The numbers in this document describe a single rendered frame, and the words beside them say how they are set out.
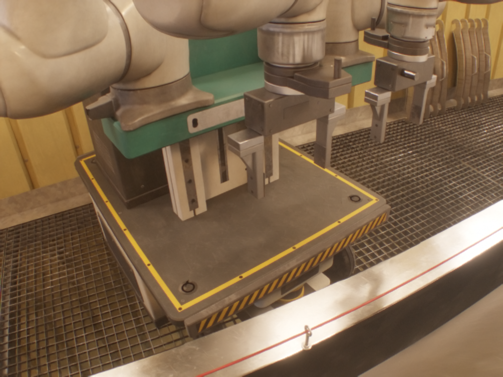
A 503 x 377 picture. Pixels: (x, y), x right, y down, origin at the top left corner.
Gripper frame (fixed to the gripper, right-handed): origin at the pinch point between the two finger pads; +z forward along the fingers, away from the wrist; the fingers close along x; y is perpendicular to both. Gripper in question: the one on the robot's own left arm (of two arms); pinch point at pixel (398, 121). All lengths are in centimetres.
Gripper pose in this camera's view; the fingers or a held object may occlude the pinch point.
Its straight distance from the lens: 79.8
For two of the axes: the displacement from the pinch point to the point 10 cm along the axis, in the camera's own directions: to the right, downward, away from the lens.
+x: 8.1, -3.5, 4.6
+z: 0.4, 8.3, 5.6
